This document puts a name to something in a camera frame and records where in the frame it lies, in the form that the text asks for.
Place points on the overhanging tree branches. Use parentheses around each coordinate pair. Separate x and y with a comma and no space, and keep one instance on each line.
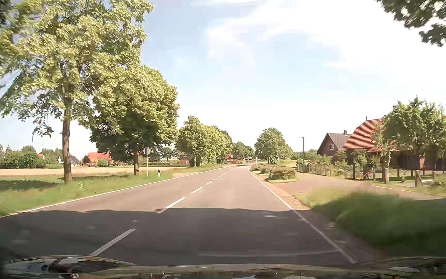
(436,17)

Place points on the red brick building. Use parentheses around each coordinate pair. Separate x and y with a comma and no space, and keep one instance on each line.
(184,158)

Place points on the round road sign on post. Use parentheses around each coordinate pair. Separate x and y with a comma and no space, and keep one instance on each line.
(147,151)

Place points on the road markings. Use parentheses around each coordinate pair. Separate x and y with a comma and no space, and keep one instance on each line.
(111,242)

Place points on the red roofed farm building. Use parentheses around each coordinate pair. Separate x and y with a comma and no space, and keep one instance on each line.
(99,157)

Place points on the dark brick gabled house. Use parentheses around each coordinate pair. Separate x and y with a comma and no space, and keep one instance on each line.
(333,144)

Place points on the pale grain field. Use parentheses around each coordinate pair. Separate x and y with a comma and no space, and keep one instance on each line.
(72,171)

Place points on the wooden post fence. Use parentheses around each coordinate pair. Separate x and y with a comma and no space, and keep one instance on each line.
(362,171)

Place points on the group of distant trees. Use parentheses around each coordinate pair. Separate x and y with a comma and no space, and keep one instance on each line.
(21,157)

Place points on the white house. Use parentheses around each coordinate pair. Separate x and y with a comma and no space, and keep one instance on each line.
(72,160)

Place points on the car's own bonnet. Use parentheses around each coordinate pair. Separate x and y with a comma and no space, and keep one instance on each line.
(223,269)

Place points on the low green bush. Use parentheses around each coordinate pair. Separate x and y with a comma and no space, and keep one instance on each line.
(283,173)

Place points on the reddish paved side path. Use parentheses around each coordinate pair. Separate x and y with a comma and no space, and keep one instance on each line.
(323,183)

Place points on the round leafy tree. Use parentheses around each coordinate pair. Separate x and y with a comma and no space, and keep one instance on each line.
(271,145)

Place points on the tall leafy tree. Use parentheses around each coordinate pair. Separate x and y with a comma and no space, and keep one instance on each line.
(66,58)

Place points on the red tiled roof house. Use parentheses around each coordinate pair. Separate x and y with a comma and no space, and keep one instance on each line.
(364,135)

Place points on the grass verge with bushes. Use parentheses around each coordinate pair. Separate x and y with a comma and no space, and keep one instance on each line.
(393,217)

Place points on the broad leafy tree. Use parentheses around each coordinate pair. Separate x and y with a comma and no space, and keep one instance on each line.
(136,112)

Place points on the grey asphalt road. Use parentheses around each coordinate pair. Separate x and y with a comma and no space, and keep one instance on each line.
(223,193)

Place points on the row of trees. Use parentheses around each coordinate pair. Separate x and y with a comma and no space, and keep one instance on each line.
(203,141)

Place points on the trees before house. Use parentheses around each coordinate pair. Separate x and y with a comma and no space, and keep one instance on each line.
(420,128)

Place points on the grey lamp post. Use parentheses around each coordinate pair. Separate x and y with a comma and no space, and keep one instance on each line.
(303,155)

